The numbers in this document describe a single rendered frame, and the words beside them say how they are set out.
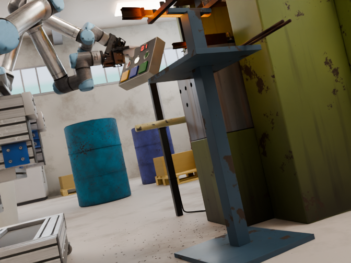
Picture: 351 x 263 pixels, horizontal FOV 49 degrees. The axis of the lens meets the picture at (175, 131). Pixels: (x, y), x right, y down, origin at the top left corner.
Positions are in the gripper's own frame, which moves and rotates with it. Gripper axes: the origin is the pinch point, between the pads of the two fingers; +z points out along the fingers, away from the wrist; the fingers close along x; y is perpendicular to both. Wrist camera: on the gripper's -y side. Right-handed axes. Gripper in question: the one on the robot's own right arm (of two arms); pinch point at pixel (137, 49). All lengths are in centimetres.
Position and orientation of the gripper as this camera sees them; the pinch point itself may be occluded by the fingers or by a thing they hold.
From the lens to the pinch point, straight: 207.1
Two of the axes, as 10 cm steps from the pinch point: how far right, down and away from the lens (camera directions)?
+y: 2.1, 9.8, -0.5
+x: 3.2, -1.1, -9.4
